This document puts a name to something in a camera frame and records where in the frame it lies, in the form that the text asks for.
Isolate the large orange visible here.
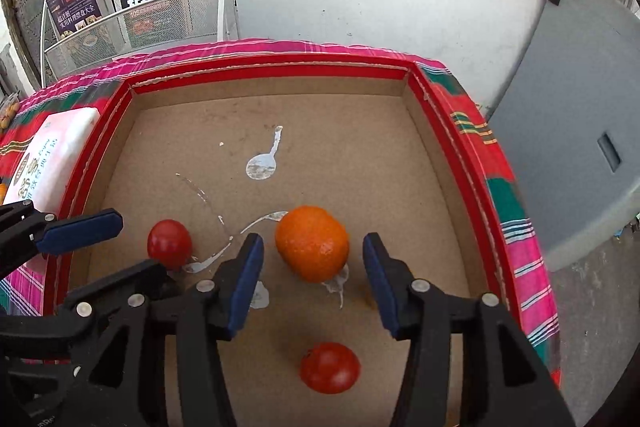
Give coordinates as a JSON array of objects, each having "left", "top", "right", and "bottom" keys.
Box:
[{"left": 274, "top": 206, "right": 349, "bottom": 283}]

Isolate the plaid tablecloth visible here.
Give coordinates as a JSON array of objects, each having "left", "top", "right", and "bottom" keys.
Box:
[{"left": 1, "top": 39, "right": 562, "bottom": 381}]

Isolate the white pink tissue pack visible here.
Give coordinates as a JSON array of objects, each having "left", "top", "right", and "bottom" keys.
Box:
[{"left": 3, "top": 107, "right": 100, "bottom": 220}]

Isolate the red tomato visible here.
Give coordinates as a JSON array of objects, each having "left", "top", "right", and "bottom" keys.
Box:
[
  {"left": 299, "top": 343, "right": 361, "bottom": 395},
  {"left": 146, "top": 219, "right": 193, "bottom": 271}
]

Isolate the clear plastic fruit container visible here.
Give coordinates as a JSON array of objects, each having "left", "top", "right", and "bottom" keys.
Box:
[{"left": 0, "top": 93, "right": 21, "bottom": 133}]

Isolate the dark purple cookbook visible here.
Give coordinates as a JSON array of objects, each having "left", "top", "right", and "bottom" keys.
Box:
[{"left": 47, "top": 0, "right": 102, "bottom": 38}]

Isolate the red cardboard tray box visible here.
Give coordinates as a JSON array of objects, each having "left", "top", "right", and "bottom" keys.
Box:
[{"left": 48, "top": 65, "right": 497, "bottom": 426}]

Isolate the grey cabinet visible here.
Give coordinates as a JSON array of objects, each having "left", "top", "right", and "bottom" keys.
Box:
[{"left": 489, "top": 0, "right": 639, "bottom": 271}]

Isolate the white metal mesh rack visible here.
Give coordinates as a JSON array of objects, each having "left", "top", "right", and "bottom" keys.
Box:
[{"left": 38, "top": 0, "right": 241, "bottom": 88}]

